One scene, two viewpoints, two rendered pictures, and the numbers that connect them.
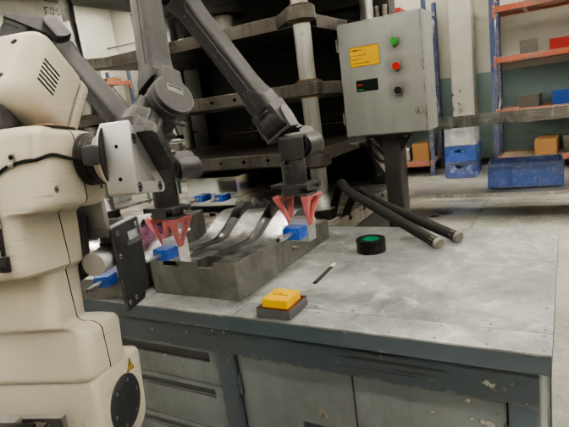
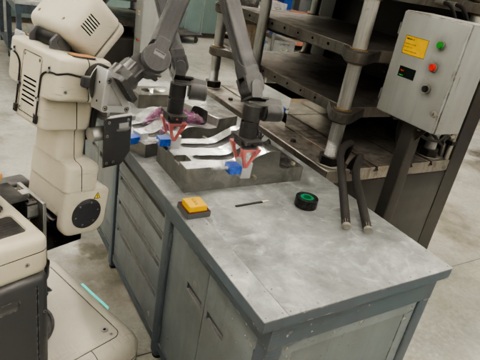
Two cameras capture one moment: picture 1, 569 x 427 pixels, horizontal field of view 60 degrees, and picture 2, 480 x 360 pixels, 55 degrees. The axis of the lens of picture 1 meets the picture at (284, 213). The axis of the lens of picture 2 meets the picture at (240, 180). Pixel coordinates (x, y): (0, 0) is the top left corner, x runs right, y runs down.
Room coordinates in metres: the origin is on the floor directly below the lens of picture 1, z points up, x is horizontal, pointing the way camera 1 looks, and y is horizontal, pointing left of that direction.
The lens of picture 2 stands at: (-0.14, -0.62, 1.54)
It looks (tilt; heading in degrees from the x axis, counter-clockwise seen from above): 25 degrees down; 25
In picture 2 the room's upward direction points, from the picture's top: 11 degrees clockwise
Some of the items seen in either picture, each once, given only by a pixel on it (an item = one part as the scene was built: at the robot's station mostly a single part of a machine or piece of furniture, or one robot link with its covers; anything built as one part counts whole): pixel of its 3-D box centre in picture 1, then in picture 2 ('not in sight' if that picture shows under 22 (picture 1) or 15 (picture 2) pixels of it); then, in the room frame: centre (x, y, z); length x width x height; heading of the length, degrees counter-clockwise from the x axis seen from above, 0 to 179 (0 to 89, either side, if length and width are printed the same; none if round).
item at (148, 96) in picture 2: not in sight; (152, 96); (1.72, 0.81, 0.84); 0.20 x 0.15 x 0.07; 149
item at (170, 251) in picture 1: (162, 253); (160, 140); (1.13, 0.30, 0.91); 0.13 x 0.05 x 0.05; 149
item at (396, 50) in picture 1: (398, 220); (389, 193); (1.82, -0.43, 0.74); 0.31 x 0.22 x 1.47; 59
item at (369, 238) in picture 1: (371, 244); (306, 201); (1.29, -0.22, 0.82); 0.08 x 0.08 x 0.04
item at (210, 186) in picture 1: (245, 185); (309, 106); (2.29, 0.17, 0.87); 0.50 x 0.27 x 0.17; 149
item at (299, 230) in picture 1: (292, 233); (230, 168); (1.08, -0.01, 0.93); 0.13 x 0.05 x 0.05; 148
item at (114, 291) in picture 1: (135, 249); (174, 124); (1.44, 0.46, 0.86); 0.50 x 0.26 x 0.11; 166
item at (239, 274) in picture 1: (248, 239); (232, 154); (1.33, 0.11, 0.87); 0.50 x 0.26 x 0.14; 149
